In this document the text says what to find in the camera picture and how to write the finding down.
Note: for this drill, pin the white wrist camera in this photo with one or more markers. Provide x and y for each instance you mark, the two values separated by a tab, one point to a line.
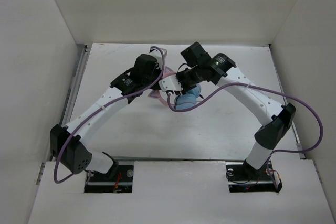
158	52
170	83

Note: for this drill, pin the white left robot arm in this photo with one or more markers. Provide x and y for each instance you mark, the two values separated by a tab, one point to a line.
69	144

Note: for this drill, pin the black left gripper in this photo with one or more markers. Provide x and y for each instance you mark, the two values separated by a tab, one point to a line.
156	86

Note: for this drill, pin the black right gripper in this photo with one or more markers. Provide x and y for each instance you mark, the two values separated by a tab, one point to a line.
179	76

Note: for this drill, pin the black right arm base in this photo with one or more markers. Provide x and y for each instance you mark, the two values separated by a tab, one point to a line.
240	180

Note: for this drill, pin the pink blue cat-ear headphones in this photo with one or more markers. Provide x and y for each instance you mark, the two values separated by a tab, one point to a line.
181	102

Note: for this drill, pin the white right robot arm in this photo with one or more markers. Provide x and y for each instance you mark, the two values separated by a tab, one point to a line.
274	117

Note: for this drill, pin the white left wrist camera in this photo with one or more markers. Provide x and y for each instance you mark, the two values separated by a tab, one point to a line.
158	52

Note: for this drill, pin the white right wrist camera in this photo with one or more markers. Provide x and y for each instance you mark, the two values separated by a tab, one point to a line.
170	83

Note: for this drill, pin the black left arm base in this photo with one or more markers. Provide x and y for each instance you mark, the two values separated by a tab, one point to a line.
120	183

